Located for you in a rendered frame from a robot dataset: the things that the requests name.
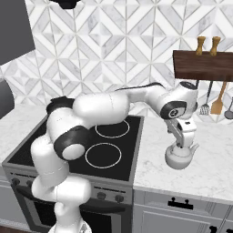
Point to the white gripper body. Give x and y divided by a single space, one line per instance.
185 135

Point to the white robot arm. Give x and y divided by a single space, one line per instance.
100 106

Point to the white kettle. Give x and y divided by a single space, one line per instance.
179 157

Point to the black and grey stove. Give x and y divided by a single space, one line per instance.
133 136

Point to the black stove knob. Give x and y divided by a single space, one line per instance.
101 195
15 181
119 198
29 183

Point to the metal slotted spatula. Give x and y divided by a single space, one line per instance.
205 108

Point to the wooden spatula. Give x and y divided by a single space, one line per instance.
217 106

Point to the metal ladle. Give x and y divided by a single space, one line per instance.
229 114

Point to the grey drawer front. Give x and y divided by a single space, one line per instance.
151 200

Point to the grey cupboard door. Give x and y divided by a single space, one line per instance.
164 221

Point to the black oven door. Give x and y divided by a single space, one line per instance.
103 223

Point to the black range hood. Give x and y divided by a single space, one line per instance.
65 3

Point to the dark grey rounded appliance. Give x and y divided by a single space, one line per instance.
5 98

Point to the grey base cupboard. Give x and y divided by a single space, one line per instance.
9 200

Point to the dark wooden wall shelf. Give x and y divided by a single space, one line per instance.
203 65

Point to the grey wall cupboard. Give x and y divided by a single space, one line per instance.
13 27

